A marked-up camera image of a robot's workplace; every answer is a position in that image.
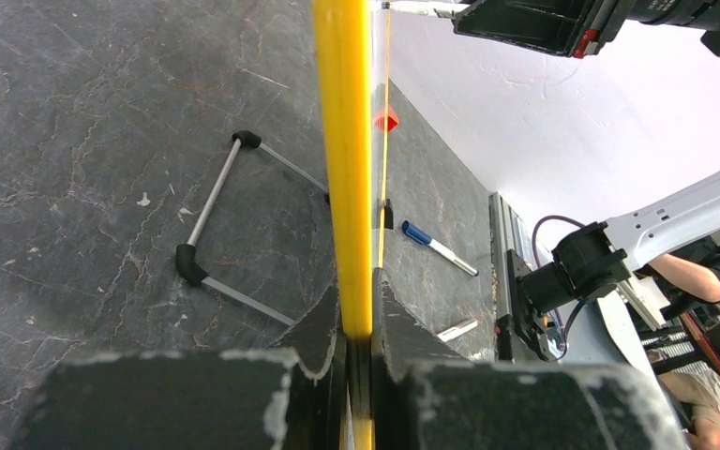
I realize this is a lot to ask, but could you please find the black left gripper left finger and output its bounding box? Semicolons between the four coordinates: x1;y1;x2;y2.
11;287;343;449

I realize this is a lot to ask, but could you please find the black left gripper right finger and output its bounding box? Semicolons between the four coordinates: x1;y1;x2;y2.
372;269;686;449

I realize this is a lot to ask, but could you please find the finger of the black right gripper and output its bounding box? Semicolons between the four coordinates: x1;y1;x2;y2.
452;0;595;57

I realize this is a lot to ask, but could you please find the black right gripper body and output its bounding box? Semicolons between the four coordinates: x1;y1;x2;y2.
574;0;720;59

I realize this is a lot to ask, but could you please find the black whiteboard marker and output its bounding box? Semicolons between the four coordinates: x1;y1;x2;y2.
381;0;470;20

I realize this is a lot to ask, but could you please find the orange framed whiteboard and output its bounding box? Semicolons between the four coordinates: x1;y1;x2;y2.
312;1;391;449

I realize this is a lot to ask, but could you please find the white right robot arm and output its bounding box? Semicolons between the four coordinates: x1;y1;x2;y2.
452;1;720;311

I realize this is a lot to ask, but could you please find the red whiteboard marker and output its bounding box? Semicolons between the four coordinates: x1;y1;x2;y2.
437;318;479;342

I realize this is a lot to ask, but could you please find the blue whiteboard marker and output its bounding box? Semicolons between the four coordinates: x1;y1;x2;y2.
401;220;479;277

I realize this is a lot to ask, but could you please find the orange lego brick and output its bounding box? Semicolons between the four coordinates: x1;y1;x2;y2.
373;104;399;133

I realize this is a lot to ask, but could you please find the person in black shirt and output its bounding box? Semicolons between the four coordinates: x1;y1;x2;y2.
637;237;720;321

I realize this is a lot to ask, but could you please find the seated person light shirt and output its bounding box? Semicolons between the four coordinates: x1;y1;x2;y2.
659;369;720;449

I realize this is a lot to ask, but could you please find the whiteboard wire stand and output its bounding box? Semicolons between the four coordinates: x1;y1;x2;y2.
174;130;337;329

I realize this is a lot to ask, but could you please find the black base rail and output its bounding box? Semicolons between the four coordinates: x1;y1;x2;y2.
489;192;556;363

